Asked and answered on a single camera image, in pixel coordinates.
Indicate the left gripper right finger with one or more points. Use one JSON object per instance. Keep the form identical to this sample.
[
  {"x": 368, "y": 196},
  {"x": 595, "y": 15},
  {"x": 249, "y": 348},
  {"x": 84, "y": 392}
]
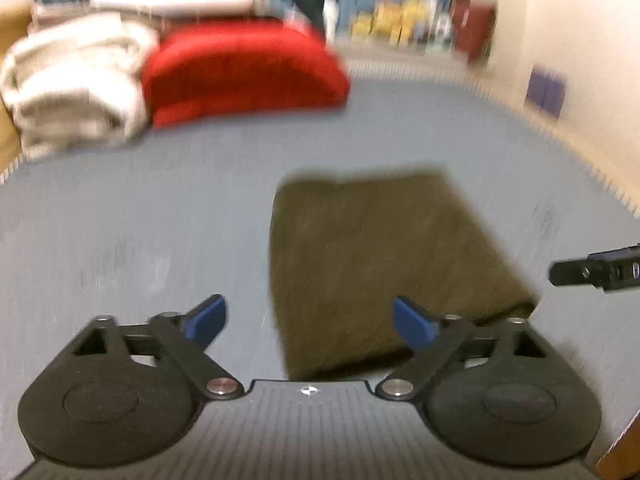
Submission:
[{"x": 499, "y": 394}]

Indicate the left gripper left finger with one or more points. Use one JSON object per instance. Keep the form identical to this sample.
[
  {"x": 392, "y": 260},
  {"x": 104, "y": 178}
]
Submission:
[{"x": 117, "y": 394}]

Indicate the brown corduroy pants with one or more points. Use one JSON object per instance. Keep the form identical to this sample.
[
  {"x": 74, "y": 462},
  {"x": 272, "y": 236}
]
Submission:
[{"x": 342, "y": 250}]

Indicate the purple folder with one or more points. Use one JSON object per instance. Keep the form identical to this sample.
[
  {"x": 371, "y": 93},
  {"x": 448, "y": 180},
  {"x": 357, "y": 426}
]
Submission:
[{"x": 546, "y": 90}]

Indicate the panda plush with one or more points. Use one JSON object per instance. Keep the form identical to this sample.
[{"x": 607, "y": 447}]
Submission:
[{"x": 443, "y": 31}]

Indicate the white folded blanket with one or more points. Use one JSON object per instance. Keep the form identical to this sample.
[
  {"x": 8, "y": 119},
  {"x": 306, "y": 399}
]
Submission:
[{"x": 91, "y": 81}]

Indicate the yellow plush toys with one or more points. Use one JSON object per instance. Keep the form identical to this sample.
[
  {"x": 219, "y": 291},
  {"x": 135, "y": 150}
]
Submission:
[{"x": 399, "y": 23}]

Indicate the red folded comforter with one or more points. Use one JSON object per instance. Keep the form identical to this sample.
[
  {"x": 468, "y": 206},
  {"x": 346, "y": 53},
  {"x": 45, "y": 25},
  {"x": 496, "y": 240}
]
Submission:
[{"x": 235, "y": 67}]

